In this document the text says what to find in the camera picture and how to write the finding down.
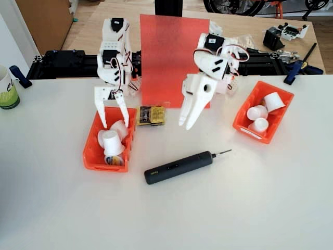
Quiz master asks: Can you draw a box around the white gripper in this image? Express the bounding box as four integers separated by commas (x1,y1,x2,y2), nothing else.
178,73,219,130
94,85,130,129

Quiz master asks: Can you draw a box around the blue lid coffee pod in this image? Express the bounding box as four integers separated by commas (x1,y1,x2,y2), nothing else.
110,119,129,139

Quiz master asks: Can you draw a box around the yellow and black packet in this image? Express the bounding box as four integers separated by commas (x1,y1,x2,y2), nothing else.
136,105,167,128

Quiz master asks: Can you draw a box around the orange plastic bin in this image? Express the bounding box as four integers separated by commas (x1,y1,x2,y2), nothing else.
82,106,138,173

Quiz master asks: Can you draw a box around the orange bin with white label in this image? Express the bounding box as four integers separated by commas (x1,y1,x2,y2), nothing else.
232,80,294,145

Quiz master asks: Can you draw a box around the dark grey electric screwdriver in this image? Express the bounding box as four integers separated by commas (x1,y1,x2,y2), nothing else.
144,148,232,185

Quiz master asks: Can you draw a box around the red foam sheet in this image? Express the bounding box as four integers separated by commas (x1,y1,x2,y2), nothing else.
139,13,211,109

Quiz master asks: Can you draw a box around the black printed part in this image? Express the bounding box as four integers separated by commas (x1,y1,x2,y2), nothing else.
262,27,285,52

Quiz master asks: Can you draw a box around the blue clamp with black bar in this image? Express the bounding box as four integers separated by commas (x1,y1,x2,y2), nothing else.
283,43,323,85

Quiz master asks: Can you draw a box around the white and green mug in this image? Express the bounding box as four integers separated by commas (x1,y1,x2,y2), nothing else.
0,64,21,110

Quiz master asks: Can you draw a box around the silver metal clamp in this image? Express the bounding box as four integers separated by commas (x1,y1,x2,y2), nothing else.
270,49,300,63

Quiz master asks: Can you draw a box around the black bicycle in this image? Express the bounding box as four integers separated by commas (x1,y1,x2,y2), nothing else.
202,0,276,16

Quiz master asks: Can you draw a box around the white device with circuit board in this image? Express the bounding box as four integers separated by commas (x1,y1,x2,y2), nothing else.
277,22,310,41

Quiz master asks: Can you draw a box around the orange stand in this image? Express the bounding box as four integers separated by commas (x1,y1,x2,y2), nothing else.
274,0,285,19

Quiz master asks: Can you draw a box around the black handled screwdriver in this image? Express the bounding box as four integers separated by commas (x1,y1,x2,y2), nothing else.
246,46,268,54

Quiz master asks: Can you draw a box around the black aluminium rail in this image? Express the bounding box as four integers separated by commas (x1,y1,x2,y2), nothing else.
25,52,291,79

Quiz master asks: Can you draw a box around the blue clamp handle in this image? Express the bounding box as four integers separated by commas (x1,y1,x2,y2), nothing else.
9,65,33,89

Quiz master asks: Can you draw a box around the black upright post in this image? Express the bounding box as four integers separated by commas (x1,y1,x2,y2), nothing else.
155,0,183,16

